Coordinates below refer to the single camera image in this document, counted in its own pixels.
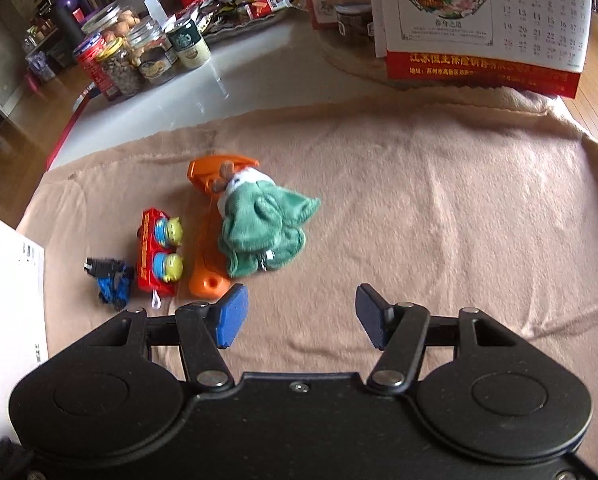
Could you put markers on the red toy train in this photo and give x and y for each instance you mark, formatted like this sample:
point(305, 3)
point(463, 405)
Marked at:
point(149, 250)

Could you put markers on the silver lid glass jar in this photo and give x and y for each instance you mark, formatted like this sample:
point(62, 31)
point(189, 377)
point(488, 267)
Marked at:
point(154, 57)

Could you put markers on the large glass jar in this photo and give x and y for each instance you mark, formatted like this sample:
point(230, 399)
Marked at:
point(114, 20)

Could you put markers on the green plush doll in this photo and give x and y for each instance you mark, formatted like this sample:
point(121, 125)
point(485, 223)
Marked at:
point(259, 225)

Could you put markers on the purple ball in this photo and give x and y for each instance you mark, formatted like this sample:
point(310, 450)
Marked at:
point(70, 2)

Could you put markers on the black foam roller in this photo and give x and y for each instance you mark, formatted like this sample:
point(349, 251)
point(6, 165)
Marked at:
point(68, 27)

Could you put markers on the yellow lid glass jar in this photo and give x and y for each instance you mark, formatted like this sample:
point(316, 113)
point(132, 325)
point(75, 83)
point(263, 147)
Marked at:
point(124, 70)

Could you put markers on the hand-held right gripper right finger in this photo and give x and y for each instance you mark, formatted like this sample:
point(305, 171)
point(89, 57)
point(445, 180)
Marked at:
point(371, 315)

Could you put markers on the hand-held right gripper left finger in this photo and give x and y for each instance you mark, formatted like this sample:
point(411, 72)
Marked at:
point(231, 315)

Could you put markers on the white cardboard box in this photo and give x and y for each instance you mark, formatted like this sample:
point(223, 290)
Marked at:
point(9, 285)

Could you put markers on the tray of snack packets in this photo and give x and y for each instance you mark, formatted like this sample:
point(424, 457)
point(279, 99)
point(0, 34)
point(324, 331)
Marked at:
point(239, 5)

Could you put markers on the starbucks can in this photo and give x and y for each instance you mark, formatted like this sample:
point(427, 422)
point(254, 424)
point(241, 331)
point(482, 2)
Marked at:
point(191, 45)

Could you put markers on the beige blanket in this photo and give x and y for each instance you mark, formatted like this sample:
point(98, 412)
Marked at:
point(429, 210)

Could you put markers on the dark small jar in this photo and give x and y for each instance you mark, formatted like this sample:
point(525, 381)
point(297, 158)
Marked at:
point(354, 22)

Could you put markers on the orange toy saw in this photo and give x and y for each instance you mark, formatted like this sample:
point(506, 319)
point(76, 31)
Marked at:
point(206, 270)

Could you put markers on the blue toy car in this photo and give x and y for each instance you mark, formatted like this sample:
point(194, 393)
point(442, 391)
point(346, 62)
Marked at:
point(111, 280)

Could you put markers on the desk calendar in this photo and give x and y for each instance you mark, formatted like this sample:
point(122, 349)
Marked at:
point(479, 20)

